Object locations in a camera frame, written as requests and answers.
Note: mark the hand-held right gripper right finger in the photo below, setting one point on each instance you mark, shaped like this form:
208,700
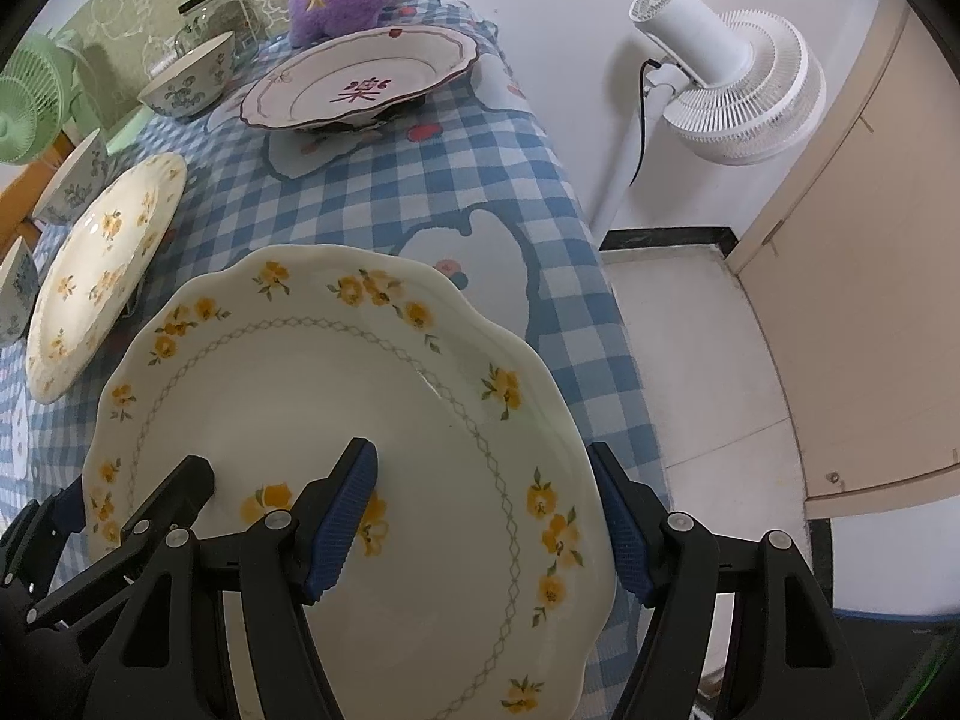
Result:
619,517

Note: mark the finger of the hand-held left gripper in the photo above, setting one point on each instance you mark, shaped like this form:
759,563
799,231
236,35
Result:
180,487
71,510

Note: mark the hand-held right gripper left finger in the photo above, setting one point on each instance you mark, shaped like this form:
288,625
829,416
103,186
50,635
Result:
341,525

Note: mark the yellow flower cream plate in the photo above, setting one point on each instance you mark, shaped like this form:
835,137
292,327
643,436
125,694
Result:
97,262
337,375

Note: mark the blue floral ceramic bowl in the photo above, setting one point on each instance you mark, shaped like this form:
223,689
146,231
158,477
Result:
15,300
191,86
75,184

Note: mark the red rim white plate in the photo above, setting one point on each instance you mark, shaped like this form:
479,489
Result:
352,67

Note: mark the blue checkered tablecloth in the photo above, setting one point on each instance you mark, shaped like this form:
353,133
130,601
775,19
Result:
420,187

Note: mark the beige door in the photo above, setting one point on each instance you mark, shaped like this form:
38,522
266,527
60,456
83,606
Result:
885,240

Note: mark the green desk fan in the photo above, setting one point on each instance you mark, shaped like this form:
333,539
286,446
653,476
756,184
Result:
37,90

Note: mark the glass jar with black lid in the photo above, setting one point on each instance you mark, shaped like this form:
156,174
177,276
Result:
217,22

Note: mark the white standing fan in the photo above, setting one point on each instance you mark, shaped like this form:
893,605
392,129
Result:
720,37

